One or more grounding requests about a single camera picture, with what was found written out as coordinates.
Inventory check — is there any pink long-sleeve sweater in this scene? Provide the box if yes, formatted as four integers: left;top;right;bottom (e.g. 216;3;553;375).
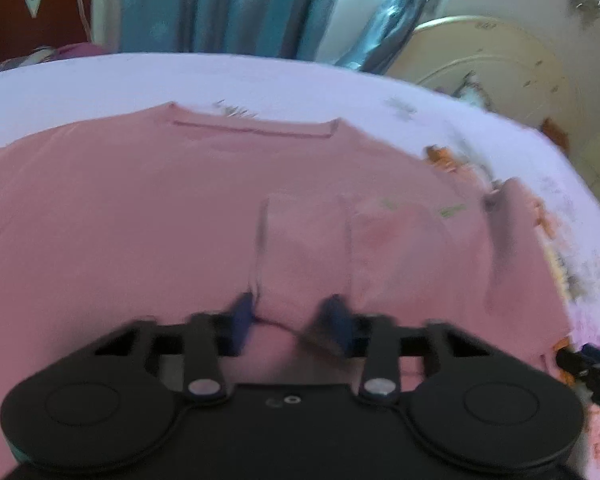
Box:
0;103;570;477

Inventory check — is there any pile of clothes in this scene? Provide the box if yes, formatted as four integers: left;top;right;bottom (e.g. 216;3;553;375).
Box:
0;42;108;73

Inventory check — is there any floral white bed sheet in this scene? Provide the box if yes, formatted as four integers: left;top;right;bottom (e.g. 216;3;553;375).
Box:
0;52;600;480

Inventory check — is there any orange patterned pillow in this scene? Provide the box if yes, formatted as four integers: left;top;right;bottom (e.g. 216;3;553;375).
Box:
540;117;570;156

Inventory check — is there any blue curtain right panel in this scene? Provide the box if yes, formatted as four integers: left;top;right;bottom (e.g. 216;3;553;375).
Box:
336;0;449;75

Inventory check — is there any blue curtain panel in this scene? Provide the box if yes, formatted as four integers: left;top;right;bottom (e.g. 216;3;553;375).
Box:
336;0;449;75
120;0;335;61

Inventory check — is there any cream round headboard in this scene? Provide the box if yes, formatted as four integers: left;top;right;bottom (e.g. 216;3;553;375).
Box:
386;16;584;140

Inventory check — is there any blue curtain left panel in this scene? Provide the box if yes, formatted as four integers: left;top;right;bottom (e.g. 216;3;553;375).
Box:
120;0;335;61

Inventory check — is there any red heart-shaped headboard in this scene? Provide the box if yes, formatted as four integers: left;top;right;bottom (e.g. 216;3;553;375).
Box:
0;0;109;68

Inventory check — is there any white hanging cable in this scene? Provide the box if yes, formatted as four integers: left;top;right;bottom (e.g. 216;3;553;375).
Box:
74;0;96;44

